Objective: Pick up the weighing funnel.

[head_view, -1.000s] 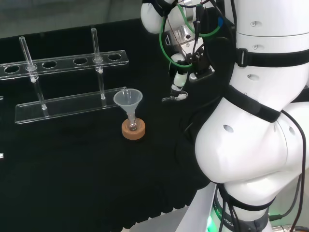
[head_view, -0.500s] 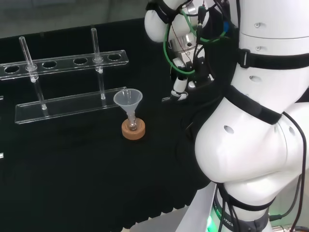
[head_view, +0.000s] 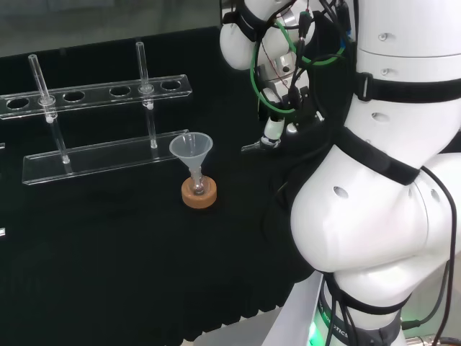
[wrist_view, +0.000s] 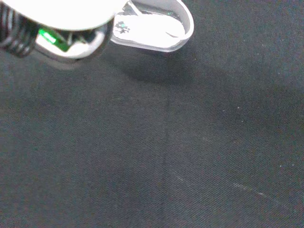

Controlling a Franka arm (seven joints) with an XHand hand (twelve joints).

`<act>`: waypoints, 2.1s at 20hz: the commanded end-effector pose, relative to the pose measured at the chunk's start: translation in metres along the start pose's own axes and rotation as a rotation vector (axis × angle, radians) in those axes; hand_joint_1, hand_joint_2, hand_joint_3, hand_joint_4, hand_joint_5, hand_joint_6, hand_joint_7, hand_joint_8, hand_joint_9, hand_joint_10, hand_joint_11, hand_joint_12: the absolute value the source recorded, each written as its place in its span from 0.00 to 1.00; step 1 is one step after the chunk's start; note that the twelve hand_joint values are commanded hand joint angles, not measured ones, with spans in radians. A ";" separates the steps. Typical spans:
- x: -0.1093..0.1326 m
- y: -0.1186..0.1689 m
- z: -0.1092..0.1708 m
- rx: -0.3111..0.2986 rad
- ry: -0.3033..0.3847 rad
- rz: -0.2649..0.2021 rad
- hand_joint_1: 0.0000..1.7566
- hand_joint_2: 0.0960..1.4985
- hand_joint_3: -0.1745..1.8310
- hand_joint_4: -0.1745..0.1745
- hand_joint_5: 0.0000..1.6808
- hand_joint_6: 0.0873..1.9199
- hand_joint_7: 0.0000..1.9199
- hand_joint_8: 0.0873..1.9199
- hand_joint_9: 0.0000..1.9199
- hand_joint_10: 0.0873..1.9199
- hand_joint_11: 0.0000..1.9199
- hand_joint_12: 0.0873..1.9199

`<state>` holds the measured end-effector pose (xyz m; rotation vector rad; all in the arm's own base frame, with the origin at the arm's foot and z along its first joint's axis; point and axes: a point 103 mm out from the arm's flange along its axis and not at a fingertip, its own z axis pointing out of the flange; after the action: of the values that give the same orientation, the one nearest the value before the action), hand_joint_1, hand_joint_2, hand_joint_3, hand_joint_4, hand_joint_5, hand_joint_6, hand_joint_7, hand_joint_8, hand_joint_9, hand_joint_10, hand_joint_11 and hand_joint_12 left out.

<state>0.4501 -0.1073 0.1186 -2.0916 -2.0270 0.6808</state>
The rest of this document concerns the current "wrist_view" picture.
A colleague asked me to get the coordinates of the black bench cloth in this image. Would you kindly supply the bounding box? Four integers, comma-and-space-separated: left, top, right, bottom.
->
0, 0, 304, 228

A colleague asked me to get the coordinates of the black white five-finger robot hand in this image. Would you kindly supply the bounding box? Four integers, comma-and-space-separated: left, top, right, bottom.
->
0, 0, 130, 63

